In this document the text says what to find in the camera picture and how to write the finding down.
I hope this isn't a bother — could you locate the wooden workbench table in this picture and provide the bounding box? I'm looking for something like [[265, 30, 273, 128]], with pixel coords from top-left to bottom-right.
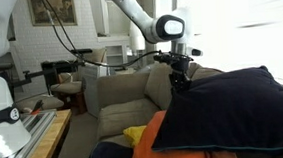
[[12, 108, 76, 158]]

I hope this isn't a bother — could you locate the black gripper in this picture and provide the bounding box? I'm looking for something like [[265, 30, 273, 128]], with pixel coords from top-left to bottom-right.
[[166, 55, 195, 94]]

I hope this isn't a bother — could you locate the square dark blue pillow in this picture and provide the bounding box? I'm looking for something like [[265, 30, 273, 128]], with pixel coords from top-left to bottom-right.
[[146, 63, 283, 158]]

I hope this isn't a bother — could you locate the grey sofa back cushion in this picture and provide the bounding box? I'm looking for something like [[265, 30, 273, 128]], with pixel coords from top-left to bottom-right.
[[141, 60, 186, 112], [186, 60, 224, 84]]

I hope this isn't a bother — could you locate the beige armchair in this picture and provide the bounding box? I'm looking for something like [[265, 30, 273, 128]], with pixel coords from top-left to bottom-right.
[[47, 46, 111, 96]]

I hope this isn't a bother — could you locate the red clamp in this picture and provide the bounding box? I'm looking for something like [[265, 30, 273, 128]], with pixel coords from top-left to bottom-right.
[[28, 99, 46, 116]]

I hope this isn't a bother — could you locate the white built-in shelf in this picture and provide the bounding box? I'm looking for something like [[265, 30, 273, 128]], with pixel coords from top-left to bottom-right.
[[95, 32, 134, 69]]

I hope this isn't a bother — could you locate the grey sofa seat cushion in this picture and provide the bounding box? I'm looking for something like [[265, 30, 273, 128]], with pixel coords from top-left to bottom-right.
[[95, 97, 163, 140]]

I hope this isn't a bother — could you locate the white air purifier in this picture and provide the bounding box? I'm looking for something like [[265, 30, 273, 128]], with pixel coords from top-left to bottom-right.
[[80, 62, 114, 119]]

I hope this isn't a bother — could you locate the framed wall picture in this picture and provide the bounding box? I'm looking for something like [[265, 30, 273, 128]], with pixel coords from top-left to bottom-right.
[[26, 0, 79, 30]]

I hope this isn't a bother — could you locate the aluminium rail robot base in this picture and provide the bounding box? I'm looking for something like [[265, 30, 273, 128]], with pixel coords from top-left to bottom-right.
[[0, 109, 61, 158]]

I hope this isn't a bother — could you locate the grey-brown fabric sofa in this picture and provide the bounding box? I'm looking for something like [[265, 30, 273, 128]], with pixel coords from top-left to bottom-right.
[[92, 53, 283, 158]]

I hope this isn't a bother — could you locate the black stereo camera bar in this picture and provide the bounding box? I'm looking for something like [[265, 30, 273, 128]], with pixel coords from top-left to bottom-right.
[[69, 47, 95, 56]]

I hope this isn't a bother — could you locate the yellow pillow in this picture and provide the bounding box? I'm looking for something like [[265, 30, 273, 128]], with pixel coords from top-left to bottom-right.
[[122, 124, 150, 149]]

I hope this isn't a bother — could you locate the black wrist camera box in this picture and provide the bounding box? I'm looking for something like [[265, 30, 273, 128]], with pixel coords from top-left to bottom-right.
[[190, 47, 204, 57]]

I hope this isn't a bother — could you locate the orange square pillow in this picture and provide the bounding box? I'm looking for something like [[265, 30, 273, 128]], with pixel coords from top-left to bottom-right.
[[123, 104, 241, 158]]

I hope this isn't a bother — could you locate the beige ottoman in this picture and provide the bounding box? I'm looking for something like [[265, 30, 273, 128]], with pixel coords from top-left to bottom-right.
[[15, 92, 65, 114]]

